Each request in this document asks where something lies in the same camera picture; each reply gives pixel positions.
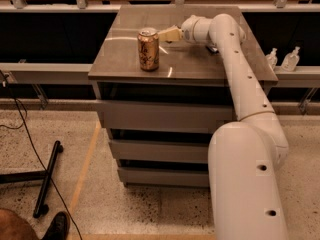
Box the clear sanitizer bottle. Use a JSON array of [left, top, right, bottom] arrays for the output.
[[266, 48, 277, 69], [281, 46, 300, 71]]

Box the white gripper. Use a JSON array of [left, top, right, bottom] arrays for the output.
[[158, 15, 211, 44]]

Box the black floor cable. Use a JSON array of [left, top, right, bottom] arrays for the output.
[[0, 69, 84, 240]]

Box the black shoe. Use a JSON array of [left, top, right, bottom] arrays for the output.
[[42, 211, 70, 240]]

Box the black stand base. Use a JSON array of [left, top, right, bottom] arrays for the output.
[[0, 141, 64, 218]]

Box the gold soda can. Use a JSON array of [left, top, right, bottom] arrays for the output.
[[137, 27, 159, 71]]

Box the grey drawer cabinet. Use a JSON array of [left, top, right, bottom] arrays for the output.
[[89, 5, 277, 187]]

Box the clear sanitizer bottle right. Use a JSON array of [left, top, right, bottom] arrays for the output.
[[281, 46, 300, 71]]

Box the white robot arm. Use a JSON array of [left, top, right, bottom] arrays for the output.
[[159, 14, 289, 240]]

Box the brown trouser leg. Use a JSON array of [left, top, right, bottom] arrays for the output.
[[0, 208, 39, 240]]

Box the clear sanitizer bottle left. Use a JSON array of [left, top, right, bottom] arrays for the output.
[[266, 48, 277, 69]]

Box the grey metal rail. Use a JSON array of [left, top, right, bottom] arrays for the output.
[[0, 63, 91, 85]]

